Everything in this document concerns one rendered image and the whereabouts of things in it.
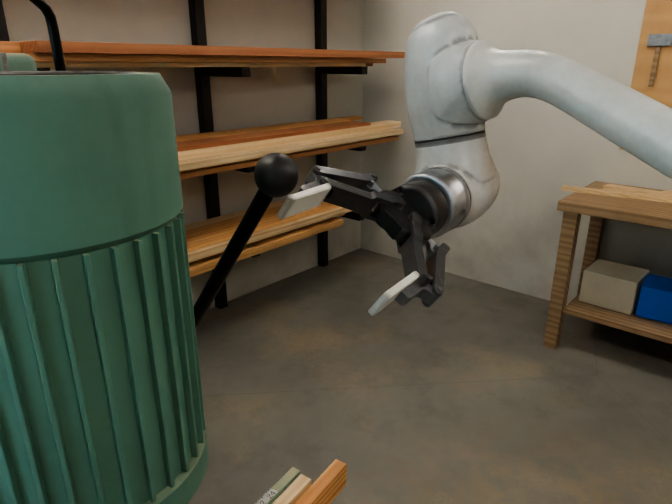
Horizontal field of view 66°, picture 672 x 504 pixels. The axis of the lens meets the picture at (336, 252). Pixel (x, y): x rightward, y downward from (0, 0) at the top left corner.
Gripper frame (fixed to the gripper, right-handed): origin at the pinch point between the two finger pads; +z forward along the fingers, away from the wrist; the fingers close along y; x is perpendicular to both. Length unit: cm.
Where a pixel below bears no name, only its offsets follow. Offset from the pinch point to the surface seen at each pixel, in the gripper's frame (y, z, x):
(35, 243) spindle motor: 5.2, 28.0, 7.3
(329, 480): -17.5, -8.5, -36.0
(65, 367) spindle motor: 1.0, 27.7, 0.8
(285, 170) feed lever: 4.1, 10.2, 9.5
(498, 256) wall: -10, -311, -130
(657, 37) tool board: 14, -297, 28
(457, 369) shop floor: -37, -191, -138
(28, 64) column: 31.0, 13.6, -0.6
